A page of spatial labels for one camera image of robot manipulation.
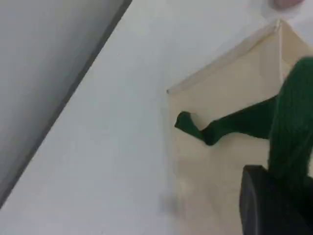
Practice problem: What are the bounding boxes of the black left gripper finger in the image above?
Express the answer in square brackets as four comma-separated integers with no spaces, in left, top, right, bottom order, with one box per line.
[239,165,313,235]

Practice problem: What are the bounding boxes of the white bag with green handles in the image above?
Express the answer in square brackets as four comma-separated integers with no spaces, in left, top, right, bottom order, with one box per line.
[166,19,313,235]

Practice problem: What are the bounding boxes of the pink round pastry green leaf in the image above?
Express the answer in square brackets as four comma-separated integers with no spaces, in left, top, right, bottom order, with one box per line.
[271,0,303,11]

